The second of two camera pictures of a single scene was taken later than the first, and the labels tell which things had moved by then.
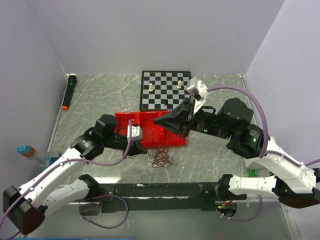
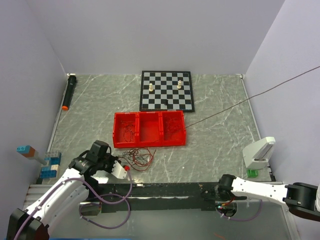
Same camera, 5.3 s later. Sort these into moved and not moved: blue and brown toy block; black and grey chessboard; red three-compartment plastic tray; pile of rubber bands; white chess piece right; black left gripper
Moved: pile of rubber bands; black left gripper
Not moved: black and grey chessboard; white chess piece right; blue and brown toy block; red three-compartment plastic tray
